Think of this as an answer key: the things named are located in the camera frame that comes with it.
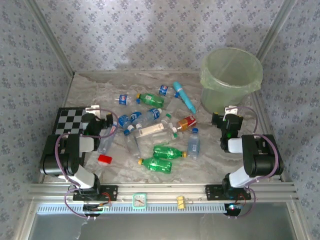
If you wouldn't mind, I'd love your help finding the clear bottle with blue label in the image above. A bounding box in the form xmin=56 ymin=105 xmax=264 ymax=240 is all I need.
xmin=136 ymin=107 xmax=163 ymax=127
xmin=117 ymin=114 xmax=131 ymax=129
xmin=128 ymin=110 xmax=143 ymax=131

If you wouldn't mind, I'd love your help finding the clear bottle red blue label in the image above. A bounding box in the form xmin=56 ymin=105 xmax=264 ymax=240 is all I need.
xmin=97 ymin=121 xmax=118 ymax=155

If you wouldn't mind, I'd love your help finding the small bottle blue Pepsi label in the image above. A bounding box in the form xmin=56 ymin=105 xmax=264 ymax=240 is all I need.
xmin=158 ymin=84 xmax=175 ymax=97
xmin=114 ymin=94 xmax=141 ymax=106

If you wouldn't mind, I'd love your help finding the red orange bottle white cap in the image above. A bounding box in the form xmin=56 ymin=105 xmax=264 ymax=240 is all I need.
xmin=171 ymin=114 xmax=197 ymax=133

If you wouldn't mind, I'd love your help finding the water bottle pale label blue cap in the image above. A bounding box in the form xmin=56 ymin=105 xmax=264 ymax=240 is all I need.
xmin=186 ymin=127 xmax=201 ymax=161

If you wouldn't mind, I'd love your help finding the rectangular clear bottle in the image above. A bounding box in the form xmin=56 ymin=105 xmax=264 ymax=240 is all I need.
xmin=134 ymin=122 xmax=169 ymax=139

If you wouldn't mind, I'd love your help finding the green bottle with yellow cap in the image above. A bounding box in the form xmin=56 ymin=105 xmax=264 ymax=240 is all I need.
xmin=137 ymin=156 xmax=174 ymax=175
xmin=152 ymin=144 xmax=188 ymax=161
xmin=135 ymin=92 xmax=166 ymax=107

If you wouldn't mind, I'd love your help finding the green bin with plastic liner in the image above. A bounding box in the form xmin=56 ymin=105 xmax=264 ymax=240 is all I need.
xmin=199 ymin=47 xmax=264 ymax=115

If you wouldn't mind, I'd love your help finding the black grey chessboard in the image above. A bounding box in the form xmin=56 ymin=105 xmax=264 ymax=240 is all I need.
xmin=49 ymin=107 xmax=92 ymax=166

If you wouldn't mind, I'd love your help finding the red plastic block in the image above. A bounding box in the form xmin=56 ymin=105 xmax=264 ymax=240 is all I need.
xmin=97 ymin=154 xmax=113 ymax=165

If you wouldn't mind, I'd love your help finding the teal blue plastic tube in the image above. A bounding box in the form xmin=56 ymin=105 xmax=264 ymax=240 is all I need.
xmin=172 ymin=81 xmax=197 ymax=115

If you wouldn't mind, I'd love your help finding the small teal square clock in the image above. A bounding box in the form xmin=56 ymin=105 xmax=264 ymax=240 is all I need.
xmin=131 ymin=192 xmax=148 ymax=209

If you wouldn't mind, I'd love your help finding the yellow binder clip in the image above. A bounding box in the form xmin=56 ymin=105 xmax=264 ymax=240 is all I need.
xmin=176 ymin=196 xmax=195 ymax=209

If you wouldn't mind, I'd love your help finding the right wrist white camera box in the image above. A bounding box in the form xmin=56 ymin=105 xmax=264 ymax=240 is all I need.
xmin=224 ymin=105 xmax=238 ymax=116

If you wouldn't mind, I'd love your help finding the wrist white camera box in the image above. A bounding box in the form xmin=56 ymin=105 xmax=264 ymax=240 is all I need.
xmin=224 ymin=105 xmax=238 ymax=116
xmin=85 ymin=104 xmax=101 ymax=116

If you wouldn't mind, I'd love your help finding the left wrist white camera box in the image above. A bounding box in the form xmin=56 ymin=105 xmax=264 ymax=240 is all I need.
xmin=85 ymin=104 xmax=101 ymax=116

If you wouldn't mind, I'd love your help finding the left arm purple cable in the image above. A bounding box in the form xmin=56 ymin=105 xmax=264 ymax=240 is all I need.
xmin=54 ymin=108 xmax=119 ymax=221

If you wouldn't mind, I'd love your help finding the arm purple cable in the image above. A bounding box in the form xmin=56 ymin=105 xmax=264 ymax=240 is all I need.
xmin=54 ymin=108 xmax=119 ymax=221
xmin=228 ymin=105 xmax=280 ymax=220

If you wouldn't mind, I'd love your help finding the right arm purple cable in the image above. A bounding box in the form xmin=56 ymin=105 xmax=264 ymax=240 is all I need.
xmin=228 ymin=105 xmax=280 ymax=220

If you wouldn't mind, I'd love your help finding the aluminium rail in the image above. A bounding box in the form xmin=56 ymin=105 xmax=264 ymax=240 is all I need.
xmin=27 ymin=183 xmax=300 ymax=204

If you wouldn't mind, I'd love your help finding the aluminium frame post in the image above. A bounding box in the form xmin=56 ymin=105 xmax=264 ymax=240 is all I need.
xmin=24 ymin=0 xmax=76 ymax=77
xmin=255 ymin=0 xmax=300 ymax=62

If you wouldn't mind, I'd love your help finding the grey slotted cable duct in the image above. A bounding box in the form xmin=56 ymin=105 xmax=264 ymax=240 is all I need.
xmin=36 ymin=202 xmax=227 ymax=215

